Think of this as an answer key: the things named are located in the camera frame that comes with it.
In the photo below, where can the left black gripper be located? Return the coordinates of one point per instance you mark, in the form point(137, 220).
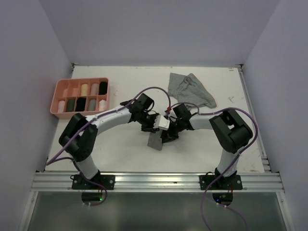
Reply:
point(150, 128)

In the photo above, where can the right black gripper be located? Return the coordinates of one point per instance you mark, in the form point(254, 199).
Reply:
point(167, 135)

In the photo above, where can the plain grey underwear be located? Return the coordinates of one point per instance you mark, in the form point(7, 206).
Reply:
point(155, 141)

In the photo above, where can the beige navy-trimmed underwear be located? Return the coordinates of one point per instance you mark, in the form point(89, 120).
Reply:
point(84, 89)

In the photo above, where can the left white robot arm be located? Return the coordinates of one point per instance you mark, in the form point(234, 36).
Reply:
point(78, 137)

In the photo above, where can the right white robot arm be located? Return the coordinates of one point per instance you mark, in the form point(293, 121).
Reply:
point(232, 133)

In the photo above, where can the grey striped underwear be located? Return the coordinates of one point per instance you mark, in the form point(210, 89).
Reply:
point(189, 89)

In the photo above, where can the white rolled cloth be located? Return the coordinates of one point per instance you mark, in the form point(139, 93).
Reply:
point(102, 105)

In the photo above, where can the black rolled cloth back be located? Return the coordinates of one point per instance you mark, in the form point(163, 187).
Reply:
point(103, 88)

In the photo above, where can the black rolled cloth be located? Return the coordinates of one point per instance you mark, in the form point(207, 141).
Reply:
point(80, 104)
point(103, 88)

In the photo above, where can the grey rolled cloth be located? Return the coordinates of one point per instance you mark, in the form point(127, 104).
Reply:
point(92, 105)

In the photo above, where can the beige rolled cloth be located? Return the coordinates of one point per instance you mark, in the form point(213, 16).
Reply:
point(94, 89)

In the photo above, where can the pink divided storage tray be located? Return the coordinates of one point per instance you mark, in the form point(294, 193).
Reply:
point(87, 96)

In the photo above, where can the black rolled cloth front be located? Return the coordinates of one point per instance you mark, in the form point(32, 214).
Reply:
point(80, 104)

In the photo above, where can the olive rolled cloth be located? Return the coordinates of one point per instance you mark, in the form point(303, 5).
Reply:
point(70, 105)

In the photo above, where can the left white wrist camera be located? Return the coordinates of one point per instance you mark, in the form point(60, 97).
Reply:
point(161, 122)

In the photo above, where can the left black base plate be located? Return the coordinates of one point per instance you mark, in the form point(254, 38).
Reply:
point(79, 183)

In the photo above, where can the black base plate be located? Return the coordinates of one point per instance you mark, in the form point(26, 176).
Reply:
point(233, 182)
point(79, 183)

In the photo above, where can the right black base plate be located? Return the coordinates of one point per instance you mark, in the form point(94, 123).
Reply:
point(233, 182)

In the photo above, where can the aluminium mounting rail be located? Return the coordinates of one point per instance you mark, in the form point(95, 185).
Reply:
point(59, 181)

